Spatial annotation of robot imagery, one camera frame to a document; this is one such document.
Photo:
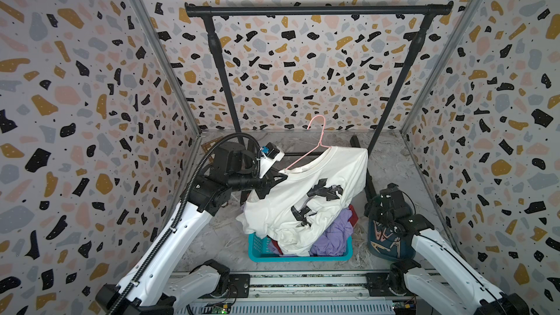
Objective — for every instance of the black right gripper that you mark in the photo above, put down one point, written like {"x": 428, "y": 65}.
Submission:
{"x": 371, "y": 208}

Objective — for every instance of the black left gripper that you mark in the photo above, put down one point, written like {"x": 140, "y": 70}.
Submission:
{"x": 269, "y": 180}

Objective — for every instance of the white printed t-shirt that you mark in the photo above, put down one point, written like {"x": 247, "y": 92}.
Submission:
{"x": 300, "y": 209}

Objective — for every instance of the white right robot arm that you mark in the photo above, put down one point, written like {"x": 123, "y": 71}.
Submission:
{"x": 425, "y": 265}

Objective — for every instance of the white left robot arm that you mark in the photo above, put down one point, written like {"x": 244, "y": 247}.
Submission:
{"x": 236, "y": 163}

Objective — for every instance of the dark teal clothespin bin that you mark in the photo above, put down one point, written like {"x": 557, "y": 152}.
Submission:
{"x": 384, "y": 243}

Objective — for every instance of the red garment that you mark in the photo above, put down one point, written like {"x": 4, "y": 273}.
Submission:
{"x": 353, "y": 220}

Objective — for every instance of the purple garment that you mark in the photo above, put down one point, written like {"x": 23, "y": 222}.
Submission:
{"x": 332, "y": 243}

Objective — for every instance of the teal laundry basket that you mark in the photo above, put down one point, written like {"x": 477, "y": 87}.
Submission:
{"x": 259, "y": 252}

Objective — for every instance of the dark grey clothes rack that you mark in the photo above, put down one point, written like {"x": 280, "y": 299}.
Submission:
{"x": 429, "y": 11}

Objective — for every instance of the aluminium corner profile left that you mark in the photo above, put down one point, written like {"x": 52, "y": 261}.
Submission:
{"x": 152, "y": 37}

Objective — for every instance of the aluminium corner profile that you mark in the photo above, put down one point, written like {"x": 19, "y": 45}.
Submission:
{"x": 152, "y": 37}
{"x": 454, "y": 40}

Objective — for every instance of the aluminium corner profile right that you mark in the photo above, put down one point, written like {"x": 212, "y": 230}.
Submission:
{"x": 454, "y": 40}

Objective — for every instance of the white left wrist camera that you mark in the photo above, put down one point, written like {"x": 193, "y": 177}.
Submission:
{"x": 269, "y": 154}

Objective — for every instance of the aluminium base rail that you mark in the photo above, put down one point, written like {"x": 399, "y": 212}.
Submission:
{"x": 307, "y": 292}

